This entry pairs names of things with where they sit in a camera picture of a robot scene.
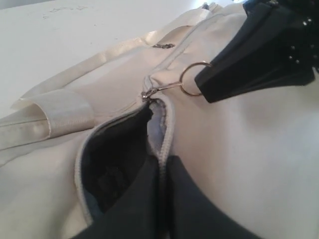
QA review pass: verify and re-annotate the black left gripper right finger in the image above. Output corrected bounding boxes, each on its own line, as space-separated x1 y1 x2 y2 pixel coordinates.
166 156 258 239

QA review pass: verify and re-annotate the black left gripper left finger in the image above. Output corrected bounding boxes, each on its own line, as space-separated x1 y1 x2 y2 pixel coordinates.
79 159 159 239

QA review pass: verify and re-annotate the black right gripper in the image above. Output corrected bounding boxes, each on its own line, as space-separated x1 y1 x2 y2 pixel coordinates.
195 0 319 103

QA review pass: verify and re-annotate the beige canvas duffel bag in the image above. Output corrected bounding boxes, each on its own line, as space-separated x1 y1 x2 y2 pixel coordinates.
0 3 319 239

